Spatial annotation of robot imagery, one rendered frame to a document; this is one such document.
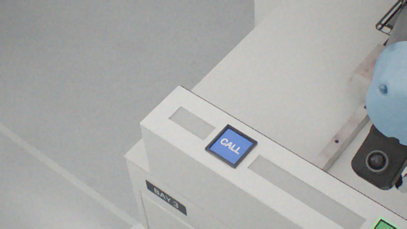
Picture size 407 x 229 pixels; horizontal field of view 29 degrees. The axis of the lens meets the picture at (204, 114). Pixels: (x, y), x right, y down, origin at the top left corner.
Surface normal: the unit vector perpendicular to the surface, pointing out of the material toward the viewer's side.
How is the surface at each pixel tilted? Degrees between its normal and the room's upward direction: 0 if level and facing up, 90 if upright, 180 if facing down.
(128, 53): 0
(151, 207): 90
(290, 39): 0
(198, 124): 0
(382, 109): 90
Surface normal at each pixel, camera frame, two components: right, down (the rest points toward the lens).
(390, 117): -0.42, 0.73
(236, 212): -0.63, 0.64
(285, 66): -0.06, -0.61
